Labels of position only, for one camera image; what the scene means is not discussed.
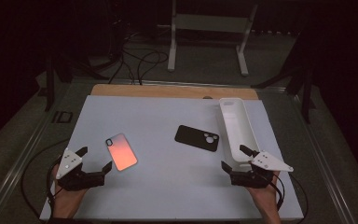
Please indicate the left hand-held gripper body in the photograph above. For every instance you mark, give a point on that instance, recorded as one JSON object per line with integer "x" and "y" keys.
{"x": 70, "y": 165}

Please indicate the black phone case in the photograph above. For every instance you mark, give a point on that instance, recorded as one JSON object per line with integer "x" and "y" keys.
{"x": 194, "y": 137}

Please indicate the white metal stand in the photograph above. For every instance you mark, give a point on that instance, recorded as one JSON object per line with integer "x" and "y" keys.
{"x": 211, "y": 23}

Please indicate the person's left hand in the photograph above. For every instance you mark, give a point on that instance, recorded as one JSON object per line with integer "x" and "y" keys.
{"x": 66, "y": 202}

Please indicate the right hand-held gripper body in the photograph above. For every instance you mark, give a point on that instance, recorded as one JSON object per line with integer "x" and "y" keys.
{"x": 268, "y": 162}

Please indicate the white table mat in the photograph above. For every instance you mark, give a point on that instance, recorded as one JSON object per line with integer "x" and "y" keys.
{"x": 155, "y": 118}

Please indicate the white plastic bin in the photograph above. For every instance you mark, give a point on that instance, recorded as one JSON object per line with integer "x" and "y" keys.
{"x": 239, "y": 130}

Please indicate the iridescent pink phone case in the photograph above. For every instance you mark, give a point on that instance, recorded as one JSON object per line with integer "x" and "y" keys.
{"x": 121, "y": 152}

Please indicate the black floor socket plate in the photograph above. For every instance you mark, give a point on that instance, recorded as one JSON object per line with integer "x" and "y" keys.
{"x": 62, "y": 117}

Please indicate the person's right hand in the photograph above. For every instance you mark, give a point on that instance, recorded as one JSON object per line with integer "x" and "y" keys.
{"x": 267, "y": 199}

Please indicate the black stand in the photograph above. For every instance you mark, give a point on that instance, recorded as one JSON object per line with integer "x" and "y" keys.
{"x": 49, "y": 87}
{"x": 306, "y": 93}

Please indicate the wooden table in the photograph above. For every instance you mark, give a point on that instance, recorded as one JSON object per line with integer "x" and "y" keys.
{"x": 152, "y": 91}

